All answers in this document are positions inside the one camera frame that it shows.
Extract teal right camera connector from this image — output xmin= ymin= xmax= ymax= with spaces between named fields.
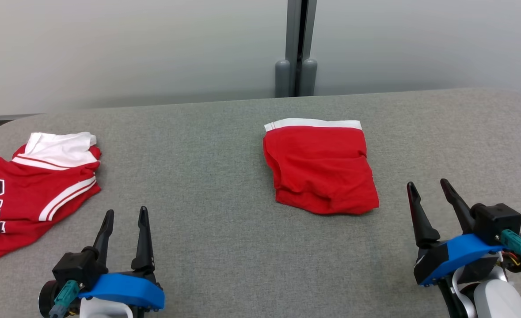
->
xmin=500 ymin=229 xmax=521 ymax=265

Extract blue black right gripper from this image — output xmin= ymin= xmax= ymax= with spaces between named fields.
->
xmin=406 ymin=178 xmax=504 ymax=287

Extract red shorts with white waistband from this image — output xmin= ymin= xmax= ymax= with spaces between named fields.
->
xmin=263 ymin=118 xmax=379 ymax=216

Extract grey metal wall partition post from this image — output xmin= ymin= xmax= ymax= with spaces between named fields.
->
xmin=274 ymin=0 xmax=318 ymax=98

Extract teal left camera connector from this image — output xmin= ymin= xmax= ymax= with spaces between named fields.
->
xmin=53 ymin=280 xmax=80 ymax=317

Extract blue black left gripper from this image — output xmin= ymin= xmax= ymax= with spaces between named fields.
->
xmin=78 ymin=206 xmax=166 ymax=318

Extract red jersey with white lettering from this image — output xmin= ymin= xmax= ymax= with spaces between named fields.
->
xmin=0 ymin=132 xmax=102 ymax=260

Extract teal camera connector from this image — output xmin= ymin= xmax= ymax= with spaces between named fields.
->
xmin=500 ymin=229 xmax=521 ymax=265
xmin=53 ymin=280 xmax=80 ymax=317

